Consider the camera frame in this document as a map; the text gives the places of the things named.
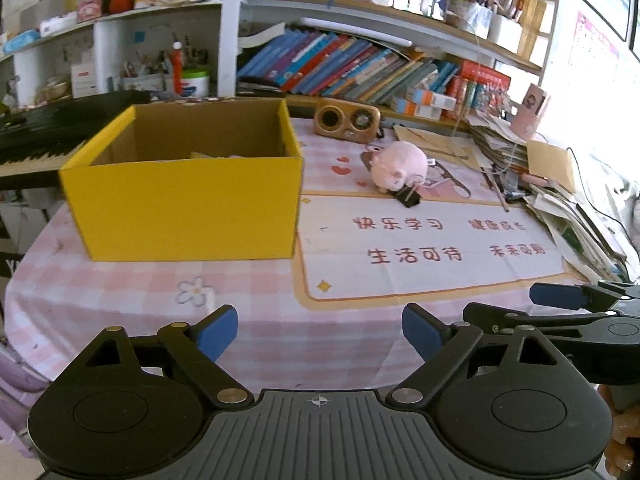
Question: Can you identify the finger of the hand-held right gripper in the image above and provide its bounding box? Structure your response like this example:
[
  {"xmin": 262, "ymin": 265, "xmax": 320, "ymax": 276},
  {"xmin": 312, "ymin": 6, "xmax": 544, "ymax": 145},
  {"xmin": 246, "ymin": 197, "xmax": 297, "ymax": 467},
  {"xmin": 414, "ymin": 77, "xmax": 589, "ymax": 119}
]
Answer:
[
  {"xmin": 462, "ymin": 302, "xmax": 608, "ymax": 337},
  {"xmin": 529, "ymin": 280, "xmax": 640, "ymax": 311}
]

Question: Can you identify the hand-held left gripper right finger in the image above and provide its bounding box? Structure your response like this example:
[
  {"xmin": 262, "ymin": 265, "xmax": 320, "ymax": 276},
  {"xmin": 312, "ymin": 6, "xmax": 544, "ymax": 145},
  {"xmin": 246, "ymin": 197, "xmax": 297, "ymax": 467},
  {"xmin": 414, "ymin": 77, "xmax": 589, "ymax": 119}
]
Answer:
[{"xmin": 389, "ymin": 303, "xmax": 563, "ymax": 408}]

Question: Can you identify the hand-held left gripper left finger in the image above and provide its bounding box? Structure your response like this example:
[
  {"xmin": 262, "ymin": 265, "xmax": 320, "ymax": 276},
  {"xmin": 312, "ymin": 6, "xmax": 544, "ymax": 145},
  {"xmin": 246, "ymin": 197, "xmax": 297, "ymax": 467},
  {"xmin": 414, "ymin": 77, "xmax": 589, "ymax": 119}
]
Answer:
[{"xmin": 75, "ymin": 304, "xmax": 255, "ymax": 409}]

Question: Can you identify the yellow cardboard box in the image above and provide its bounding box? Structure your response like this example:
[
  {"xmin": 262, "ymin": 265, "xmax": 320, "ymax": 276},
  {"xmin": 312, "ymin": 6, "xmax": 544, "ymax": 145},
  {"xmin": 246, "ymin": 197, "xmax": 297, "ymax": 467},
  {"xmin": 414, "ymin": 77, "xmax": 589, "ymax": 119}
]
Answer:
[{"xmin": 59, "ymin": 97, "xmax": 305, "ymax": 262}]

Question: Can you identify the person's right hand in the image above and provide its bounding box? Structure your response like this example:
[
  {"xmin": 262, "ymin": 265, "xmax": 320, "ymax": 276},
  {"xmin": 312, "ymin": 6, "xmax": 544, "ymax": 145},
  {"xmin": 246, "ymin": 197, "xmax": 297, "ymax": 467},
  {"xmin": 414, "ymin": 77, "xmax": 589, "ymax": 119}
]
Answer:
[{"xmin": 602, "ymin": 385, "xmax": 640, "ymax": 478}]

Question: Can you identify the messy pile of booklets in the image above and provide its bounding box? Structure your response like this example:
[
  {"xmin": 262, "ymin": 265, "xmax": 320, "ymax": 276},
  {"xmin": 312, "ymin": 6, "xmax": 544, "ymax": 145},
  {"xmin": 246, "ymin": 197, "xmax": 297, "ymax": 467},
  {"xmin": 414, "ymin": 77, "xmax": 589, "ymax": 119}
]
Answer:
[{"xmin": 525, "ymin": 180, "xmax": 631, "ymax": 281}]

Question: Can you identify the wooden pencil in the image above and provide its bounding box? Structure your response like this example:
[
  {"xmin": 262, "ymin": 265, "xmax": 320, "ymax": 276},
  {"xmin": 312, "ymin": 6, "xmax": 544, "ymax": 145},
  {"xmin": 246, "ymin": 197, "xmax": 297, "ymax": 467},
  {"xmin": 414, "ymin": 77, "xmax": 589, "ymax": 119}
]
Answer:
[{"xmin": 481, "ymin": 167, "xmax": 508, "ymax": 211}]

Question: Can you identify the brown paper envelope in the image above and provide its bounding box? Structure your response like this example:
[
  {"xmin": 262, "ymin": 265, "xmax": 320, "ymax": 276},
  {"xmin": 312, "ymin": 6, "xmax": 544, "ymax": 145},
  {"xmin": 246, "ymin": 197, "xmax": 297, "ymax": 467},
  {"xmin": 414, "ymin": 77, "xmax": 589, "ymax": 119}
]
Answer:
[{"xmin": 526, "ymin": 140, "xmax": 578, "ymax": 193}]

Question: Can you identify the black binder clip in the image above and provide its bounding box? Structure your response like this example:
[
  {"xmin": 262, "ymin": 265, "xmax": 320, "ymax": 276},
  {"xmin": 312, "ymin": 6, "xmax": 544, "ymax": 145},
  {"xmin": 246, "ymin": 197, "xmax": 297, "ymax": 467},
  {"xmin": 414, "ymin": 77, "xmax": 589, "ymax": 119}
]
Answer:
[{"xmin": 395, "ymin": 185, "xmax": 423, "ymax": 209}]

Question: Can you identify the stack of worn papers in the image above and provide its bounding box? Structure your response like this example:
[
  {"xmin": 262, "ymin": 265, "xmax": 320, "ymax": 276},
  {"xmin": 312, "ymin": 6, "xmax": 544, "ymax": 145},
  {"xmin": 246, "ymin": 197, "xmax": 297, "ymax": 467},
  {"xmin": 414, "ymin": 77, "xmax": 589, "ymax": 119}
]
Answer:
[{"xmin": 467, "ymin": 112, "xmax": 531, "ymax": 171}]

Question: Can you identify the pink plush pig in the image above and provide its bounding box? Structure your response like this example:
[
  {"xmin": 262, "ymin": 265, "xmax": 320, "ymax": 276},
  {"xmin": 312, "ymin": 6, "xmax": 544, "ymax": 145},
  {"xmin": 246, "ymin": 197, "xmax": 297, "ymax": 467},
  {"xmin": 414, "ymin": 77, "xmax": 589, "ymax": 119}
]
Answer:
[{"xmin": 367, "ymin": 140, "xmax": 431, "ymax": 193}]

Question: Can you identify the flat brown paper sheet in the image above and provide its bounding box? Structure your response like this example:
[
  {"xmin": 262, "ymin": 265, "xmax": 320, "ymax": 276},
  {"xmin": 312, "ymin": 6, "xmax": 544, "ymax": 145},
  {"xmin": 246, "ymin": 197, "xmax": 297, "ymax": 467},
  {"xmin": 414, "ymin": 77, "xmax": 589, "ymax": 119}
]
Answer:
[{"xmin": 394, "ymin": 125, "xmax": 481, "ymax": 161}]

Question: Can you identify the purple cloth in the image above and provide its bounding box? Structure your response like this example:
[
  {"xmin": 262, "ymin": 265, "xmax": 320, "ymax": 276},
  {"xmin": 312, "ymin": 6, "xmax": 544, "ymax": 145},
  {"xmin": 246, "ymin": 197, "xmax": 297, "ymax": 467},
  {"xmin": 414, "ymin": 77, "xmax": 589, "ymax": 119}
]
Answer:
[{"xmin": 0, "ymin": 345, "xmax": 51, "ymax": 441}]

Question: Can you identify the orange blue carton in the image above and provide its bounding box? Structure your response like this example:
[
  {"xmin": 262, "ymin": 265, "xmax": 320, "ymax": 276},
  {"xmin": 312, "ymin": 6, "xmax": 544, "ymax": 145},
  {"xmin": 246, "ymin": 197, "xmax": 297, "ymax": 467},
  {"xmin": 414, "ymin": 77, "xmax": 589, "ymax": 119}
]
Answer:
[
  {"xmin": 411, "ymin": 87, "xmax": 457, "ymax": 110},
  {"xmin": 390, "ymin": 97, "xmax": 443, "ymax": 121}
]

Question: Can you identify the wooden retro radio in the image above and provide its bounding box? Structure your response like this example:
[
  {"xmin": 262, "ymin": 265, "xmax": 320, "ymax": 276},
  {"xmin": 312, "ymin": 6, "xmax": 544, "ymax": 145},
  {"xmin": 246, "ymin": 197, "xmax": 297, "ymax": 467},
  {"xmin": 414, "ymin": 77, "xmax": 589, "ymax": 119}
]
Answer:
[{"xmin": 314, "ymin": 98, "xmax": 382, "ymax": 139}]

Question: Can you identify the red printed box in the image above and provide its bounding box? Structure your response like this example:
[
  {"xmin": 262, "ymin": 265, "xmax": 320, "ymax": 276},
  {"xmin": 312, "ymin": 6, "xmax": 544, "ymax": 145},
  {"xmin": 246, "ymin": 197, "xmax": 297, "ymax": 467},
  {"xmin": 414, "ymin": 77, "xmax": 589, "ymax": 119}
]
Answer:
[{"xmin": 457, "ymin": 59, "xmax": 512, "ymax": 116}]

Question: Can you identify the white jar green lid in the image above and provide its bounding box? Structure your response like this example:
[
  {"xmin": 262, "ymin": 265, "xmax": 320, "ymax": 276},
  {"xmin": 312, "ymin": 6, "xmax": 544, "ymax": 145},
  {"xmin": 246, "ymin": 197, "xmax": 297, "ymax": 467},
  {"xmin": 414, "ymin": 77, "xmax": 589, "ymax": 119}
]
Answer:
[{"xmin": 180, "ymin": 66, "xmax": 210, "ymax": 98}]

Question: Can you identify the white pen organiser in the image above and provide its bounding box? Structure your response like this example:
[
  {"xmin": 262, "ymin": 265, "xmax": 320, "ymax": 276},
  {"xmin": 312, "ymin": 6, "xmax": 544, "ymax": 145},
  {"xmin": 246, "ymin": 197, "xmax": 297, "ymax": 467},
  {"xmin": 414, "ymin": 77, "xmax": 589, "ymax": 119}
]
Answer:
[{"xmin": 122, "ymin": 50, "xmax": 171, "ymax": 92}]

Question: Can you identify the red slim bottle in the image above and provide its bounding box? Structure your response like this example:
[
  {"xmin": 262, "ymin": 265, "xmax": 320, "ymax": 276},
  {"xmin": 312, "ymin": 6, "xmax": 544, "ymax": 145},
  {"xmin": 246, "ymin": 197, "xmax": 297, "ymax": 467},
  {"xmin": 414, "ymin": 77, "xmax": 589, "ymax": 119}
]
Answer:
[{"xmin": 170, "ymin": 42, "xmax": 185, "ymax": 96}]

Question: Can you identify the white storage box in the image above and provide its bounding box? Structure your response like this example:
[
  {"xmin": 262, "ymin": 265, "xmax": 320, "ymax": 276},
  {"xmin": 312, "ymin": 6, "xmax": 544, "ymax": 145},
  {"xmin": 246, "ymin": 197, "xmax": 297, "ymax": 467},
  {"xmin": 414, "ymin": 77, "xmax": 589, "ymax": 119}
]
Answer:
[{"xmin": 487, "ymin": 12, "xmax": 523, "ymax": 48}]

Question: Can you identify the black electronic keyboard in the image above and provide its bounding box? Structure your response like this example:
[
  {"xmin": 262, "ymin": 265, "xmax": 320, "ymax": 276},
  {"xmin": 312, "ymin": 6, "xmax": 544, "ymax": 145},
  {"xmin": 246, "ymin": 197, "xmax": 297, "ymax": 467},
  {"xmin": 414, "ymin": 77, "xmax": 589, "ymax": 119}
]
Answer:
[{"xmin": 0, "ymin": 90, "xmax": 151, "ymax": 191}]

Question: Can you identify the row of leaning colourful books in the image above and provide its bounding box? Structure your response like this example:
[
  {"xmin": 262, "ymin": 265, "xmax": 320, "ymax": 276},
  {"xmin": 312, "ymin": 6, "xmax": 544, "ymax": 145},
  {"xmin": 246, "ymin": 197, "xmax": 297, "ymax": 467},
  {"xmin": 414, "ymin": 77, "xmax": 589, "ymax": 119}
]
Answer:
[{"xmin": 237, "ymin": 30, "xmax": 461, "ymax": 103}]

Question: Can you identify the white box red label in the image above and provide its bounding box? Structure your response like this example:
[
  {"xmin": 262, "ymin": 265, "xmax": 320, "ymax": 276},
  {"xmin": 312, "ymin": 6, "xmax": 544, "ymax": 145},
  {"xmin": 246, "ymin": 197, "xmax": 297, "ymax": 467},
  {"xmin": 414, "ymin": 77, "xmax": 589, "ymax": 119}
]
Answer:
[{"xmin": 70, "ymin": 62, "xmax": 97, "ymax": 98}]

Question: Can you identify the white tall bookshelf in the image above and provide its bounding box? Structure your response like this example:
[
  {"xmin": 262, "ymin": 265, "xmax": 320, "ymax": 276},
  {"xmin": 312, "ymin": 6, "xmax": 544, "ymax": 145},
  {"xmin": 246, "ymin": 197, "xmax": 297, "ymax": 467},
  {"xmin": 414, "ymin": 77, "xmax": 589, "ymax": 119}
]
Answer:
[{"xmin": 215, "ymin": 0, "xmax": 561, "ymax": 126}]

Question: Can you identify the white cubby shelf unit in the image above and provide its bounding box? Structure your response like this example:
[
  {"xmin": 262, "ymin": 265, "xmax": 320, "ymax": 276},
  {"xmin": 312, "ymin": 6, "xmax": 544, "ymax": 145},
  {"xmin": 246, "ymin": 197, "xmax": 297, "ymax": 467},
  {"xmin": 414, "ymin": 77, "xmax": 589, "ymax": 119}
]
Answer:
[{"xmin": 0, "ymin": 0, "xmax": 223, "ymax": 111}]

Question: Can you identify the smartphone with lit screen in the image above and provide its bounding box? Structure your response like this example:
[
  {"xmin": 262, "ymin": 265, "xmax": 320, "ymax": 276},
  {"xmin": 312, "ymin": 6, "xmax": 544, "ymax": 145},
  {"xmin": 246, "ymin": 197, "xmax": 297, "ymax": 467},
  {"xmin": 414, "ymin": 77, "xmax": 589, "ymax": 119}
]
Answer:
[{"xmin": 389, "ymin": 0, "xmax": 447, "ymax": 22}]

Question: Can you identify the blue wipes pack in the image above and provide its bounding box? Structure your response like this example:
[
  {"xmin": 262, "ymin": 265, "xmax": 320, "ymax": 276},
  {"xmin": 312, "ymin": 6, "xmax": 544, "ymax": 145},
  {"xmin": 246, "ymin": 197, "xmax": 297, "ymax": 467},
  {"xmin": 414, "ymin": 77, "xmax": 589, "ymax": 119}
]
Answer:
[{"xmin": 2, "ymin": 30, "xmax": 41, "ymax": 53}]

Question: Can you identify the pink alphabet wall poster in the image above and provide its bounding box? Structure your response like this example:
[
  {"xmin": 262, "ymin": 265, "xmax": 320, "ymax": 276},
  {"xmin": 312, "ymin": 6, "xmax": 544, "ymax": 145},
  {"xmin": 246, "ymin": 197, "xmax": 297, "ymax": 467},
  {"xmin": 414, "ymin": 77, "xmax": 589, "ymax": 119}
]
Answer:
[{"xmin": 570, "ymin": 10, "xmax": 640, "ymax": 91}]

